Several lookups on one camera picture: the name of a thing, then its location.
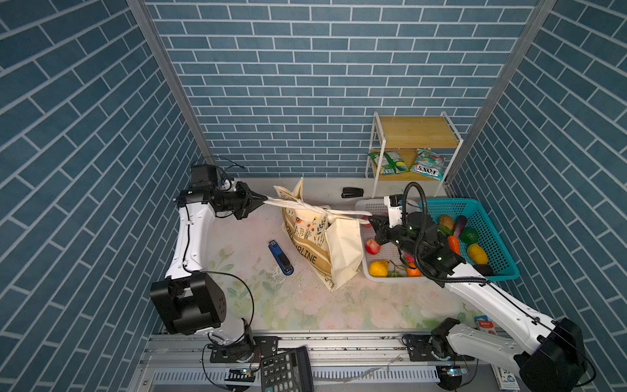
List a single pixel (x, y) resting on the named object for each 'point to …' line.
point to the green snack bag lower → (391, 164)
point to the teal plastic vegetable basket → (498, 256)
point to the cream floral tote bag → (327, 241)
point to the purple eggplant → (460, 222)
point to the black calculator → (287, 371)
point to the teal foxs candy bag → (429, 163)
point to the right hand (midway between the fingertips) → (371, 213)
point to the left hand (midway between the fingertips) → (264, 194)
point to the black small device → (349, 192)
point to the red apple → (371, 247)
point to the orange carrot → (454, 244)
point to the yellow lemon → (379, 269)
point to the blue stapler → (282, 258)
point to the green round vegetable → (469, 235)
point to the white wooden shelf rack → (411, 149)
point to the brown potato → (446, 220)
